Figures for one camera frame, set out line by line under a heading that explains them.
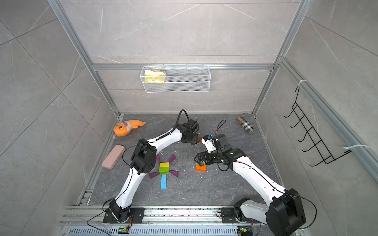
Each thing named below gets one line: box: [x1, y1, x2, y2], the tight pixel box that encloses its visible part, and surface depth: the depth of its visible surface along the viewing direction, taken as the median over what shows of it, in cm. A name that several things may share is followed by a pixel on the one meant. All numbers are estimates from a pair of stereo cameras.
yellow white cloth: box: [144, 69, 166, 84], surface depth 88 cm
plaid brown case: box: [236, 116, 254, 134], surface depth 112 cm
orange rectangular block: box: [195, 164, 207, 172], surface depth 90 cm
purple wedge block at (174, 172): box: [169, 169, 179, 178], surface depth 89 cm
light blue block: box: [160, 174, 167, 191], surface depth 85 cm
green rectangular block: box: [158, 166, 170, 175], surface depth 89 cm
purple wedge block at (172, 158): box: [169, 153, 177, 164], surface depth 95 cm
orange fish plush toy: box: [113, 119, 147, 137], surface depth 103 cm
